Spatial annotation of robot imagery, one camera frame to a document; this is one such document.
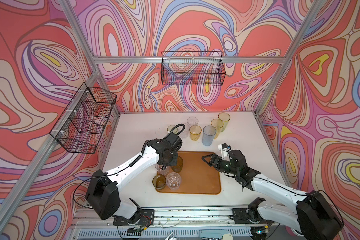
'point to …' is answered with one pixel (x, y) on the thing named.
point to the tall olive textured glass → (177, 168)
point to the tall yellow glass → (217, 124)
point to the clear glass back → (173, 180)
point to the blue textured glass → (208, 135)
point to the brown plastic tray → (198, 176)
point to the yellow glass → (195, 131)
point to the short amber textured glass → (159, 181)
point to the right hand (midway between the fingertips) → (206, 163)
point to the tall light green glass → (225, 117)
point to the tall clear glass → (184, 134)
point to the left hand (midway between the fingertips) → (174, 161)
